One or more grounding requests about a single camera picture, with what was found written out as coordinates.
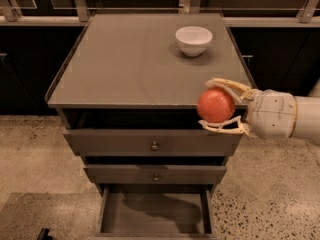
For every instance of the grey top drawer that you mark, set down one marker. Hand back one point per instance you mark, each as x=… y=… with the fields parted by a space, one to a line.
x=125 y=142

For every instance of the red apple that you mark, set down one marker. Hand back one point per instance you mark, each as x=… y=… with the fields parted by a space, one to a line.
x=215 y=105

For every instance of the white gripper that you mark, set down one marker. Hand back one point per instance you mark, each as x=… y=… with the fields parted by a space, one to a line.
x=271 y=114

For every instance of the brass top drawer knob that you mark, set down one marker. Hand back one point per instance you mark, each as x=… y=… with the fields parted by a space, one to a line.
x=154 y=146

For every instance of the brass drawer knob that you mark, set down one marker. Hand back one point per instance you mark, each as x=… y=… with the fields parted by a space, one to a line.
x=154 y=146
x=156 y=177

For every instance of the brass middle drawer knob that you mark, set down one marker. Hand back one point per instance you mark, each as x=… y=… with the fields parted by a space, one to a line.
x=156 y=177

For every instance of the grey bottom drawer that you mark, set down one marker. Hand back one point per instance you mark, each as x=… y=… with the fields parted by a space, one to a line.
x=155 y=212

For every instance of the metal railing frame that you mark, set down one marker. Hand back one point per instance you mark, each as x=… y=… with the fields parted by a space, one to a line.
x=236 y=13

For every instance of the grey drawer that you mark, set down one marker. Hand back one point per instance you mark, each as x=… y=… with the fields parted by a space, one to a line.
x=155 y=212
x=125 y=142
x=143 y=174

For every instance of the white cylindrical post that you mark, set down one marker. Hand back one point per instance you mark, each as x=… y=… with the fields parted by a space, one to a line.
x=315 y=92

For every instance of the grey middle drawer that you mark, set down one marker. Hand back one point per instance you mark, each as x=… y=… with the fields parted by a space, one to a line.
x=143 y=174

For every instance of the grey drawer cabinet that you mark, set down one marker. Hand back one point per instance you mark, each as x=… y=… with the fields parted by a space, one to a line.
x=127 y=72

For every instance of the white ceramic bowl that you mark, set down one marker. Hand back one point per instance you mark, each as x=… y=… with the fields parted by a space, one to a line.
x=193 y=40

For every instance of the black object on floor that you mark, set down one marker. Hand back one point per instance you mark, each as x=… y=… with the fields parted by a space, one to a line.
x=44 y=235

